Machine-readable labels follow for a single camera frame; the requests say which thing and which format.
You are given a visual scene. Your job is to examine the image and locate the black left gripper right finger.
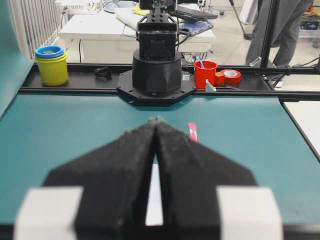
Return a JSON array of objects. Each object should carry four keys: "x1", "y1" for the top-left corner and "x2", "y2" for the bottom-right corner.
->
[{"x1": 156, "y1": 122, "x2": 257, "y2": 240}]

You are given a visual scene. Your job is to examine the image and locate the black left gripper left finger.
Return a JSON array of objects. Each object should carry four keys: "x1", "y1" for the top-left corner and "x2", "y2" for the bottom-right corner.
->
[{"x1": 43, "y1": 123, "x2": 156, "y2": 240}]

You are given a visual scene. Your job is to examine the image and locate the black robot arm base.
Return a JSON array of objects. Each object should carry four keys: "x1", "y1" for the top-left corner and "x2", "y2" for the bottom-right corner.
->
[{"x1": 117, "y1": 0, "x2": 196, "y2": 104}]

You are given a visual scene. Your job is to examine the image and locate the red marker strip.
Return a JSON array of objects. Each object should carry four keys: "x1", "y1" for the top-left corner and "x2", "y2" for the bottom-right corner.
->
[{"x1": 187, "y1": 122, "x2": 198, "y2": 143}]

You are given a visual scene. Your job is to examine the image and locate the small red tape roll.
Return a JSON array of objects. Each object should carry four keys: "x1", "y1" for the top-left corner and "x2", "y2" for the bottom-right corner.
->
[{"x1": 214, "y1": 71, "x2": 225, "y2": 86}]

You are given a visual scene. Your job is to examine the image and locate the red cup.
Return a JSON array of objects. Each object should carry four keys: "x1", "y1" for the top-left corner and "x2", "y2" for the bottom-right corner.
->
[{"x1": 193, "y1": 60, "x2": 218, "y2": 90}]

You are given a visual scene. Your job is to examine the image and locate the black clip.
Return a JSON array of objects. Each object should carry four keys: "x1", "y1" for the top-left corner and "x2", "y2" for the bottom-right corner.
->
[{"x1": 93, "y1": 66, "x2": 113, "y2": 80}]

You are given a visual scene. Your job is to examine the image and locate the blue straw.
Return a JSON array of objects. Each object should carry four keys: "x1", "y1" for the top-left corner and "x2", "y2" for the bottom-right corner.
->
[{"x1": 198, "y1": 58, "x2": 205, "y2": 69}]

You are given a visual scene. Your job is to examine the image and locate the stacked yellow blue cups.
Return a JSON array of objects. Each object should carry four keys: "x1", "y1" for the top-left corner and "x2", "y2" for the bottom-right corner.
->
[{"x1": 35, "y1": 45, "x2": 69, "y2": 86}]

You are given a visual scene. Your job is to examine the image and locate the white cabinet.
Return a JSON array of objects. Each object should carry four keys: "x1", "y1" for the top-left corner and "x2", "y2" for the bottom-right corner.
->
[{"x1": 58, "y1": 13, "x2": 216, "y2": 63}]

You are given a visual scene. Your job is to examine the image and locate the person in grey trousers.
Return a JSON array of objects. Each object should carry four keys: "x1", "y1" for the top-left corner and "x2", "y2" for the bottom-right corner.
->
[{"x1": 245, "y1": 0, "x2": 314, "y2": 88}]

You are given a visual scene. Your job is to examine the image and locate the metal corner bracket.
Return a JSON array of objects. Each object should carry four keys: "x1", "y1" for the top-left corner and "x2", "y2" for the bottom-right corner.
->
[{"x1": 205, "y1": 79, "x2": 217, "y2": 93}]

